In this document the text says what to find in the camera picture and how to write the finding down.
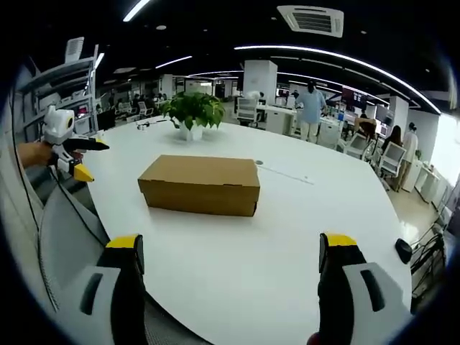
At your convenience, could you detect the green potted plant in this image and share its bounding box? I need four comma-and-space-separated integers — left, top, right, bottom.
160, 91, 226, 130

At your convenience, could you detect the white plant pot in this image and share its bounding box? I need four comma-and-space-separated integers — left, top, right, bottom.
178, 120, 204, 142

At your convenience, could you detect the ceiling air conditioner vent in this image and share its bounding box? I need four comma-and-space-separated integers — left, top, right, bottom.
276, 4, 345, 39

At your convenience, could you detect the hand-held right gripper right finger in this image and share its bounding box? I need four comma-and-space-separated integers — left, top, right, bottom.
317, 232, 414, 345

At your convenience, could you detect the grey office chair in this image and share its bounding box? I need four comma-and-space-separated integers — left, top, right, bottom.
35, 175, 216, 345

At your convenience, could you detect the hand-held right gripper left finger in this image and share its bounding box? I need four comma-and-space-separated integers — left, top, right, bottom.
56, 234, 147, 345

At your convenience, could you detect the black computer mouse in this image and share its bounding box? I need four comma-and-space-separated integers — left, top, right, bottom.
395, 237, 413, 265

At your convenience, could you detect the grey metal shelf rack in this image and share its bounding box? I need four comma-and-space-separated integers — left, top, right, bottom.
16, 45, 101, 144

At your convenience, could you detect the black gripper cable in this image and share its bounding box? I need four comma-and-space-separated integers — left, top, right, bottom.
48, 163, 109, 249

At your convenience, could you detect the person's left hand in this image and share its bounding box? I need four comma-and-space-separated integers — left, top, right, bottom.
17, 141, 54, 168

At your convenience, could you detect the black cable bundle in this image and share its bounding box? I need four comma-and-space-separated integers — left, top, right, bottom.
409, 222, 449, 299

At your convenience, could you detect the brown cardboard shoe box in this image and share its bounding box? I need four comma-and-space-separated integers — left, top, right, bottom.
137, 155, 261, 218

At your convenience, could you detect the white mesh office chair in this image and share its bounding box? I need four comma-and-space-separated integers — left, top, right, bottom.
339, 132, 374, 159
377, 141, 408, 180

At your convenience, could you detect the small device on table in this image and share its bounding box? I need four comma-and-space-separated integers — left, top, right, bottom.
135, 119, 170, 130

